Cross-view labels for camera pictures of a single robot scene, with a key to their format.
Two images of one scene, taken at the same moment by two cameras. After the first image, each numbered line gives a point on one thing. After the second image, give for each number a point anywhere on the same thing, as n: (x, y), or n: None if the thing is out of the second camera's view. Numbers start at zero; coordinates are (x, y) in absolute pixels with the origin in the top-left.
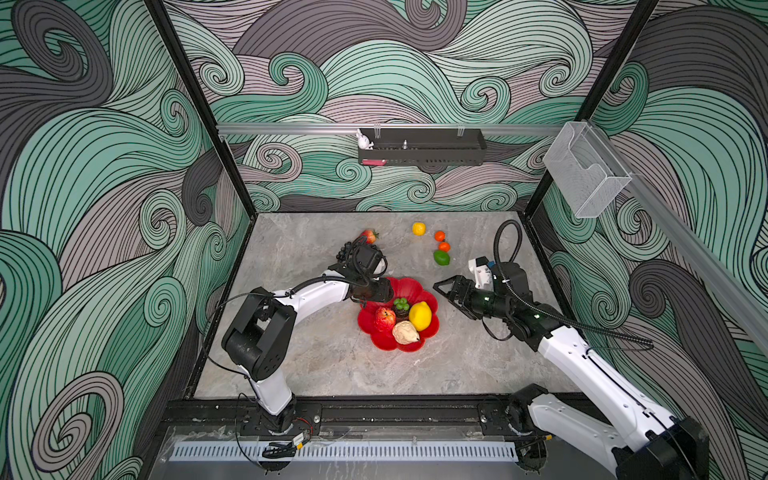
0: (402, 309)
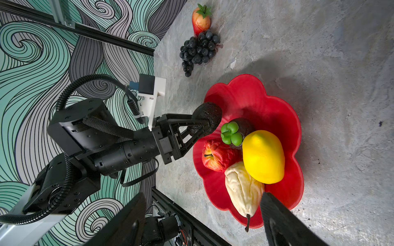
0: (233, 130)
